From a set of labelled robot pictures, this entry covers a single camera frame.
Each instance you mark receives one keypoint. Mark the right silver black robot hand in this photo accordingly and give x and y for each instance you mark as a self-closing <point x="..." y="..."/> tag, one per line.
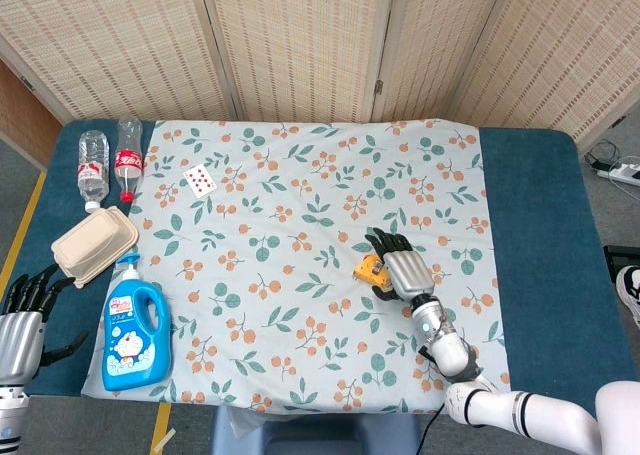
<point x="406" y="270"/>

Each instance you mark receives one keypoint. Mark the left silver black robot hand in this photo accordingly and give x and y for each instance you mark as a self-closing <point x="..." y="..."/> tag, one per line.
<point x="20" y="327"/>

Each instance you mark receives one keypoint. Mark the yellow tape measure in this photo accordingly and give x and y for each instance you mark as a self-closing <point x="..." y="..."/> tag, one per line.
<point x="370" y="270"/>

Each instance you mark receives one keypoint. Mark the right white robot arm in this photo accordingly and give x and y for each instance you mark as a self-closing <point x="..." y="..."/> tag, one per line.
<point x="480" y="380"/>

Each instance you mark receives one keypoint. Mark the floral printed tablecloth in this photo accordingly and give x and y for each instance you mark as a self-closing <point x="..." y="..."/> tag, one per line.
<point x="310" y="265"/>

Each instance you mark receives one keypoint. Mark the beige lidded food container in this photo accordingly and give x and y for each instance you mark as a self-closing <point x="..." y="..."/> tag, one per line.
<point x="92" y="245"/>

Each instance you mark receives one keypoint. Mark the blue Doraemon detergent bottle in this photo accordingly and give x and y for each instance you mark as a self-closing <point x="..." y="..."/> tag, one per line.
<point x="135" y="335"/>

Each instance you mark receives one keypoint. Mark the blue table mat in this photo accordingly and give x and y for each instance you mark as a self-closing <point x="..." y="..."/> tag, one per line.
<point x="550" y="255"/>

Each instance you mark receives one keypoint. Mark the clear water bottle white cap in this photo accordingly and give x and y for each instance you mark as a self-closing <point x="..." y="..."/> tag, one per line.
<point x="93" y="169"/>

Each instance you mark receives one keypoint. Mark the blue grey plastic stool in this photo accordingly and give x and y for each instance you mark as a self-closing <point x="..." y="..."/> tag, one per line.
<point x="310" y="434"/>

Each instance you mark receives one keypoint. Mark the clear cola bottle red cap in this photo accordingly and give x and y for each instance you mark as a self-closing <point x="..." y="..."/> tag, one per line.
<point x="128" y="161"/>

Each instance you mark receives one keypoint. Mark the black box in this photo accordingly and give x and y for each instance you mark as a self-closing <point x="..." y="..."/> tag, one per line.
<point x="622" y="265"/>

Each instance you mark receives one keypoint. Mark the red diamonds playing card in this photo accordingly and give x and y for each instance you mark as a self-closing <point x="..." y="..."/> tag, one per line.
<point x="200" y="180"/>

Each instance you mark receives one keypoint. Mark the black white sneaker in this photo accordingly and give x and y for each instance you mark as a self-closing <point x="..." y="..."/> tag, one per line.
<point x="631" y="287"/>

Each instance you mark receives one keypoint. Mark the white power strip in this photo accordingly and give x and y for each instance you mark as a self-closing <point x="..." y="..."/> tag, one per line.
<point x="622" y="172"/>

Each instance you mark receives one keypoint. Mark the bamboo folding screen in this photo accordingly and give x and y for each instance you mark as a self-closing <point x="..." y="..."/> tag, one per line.
<point x="320" y="45"/>

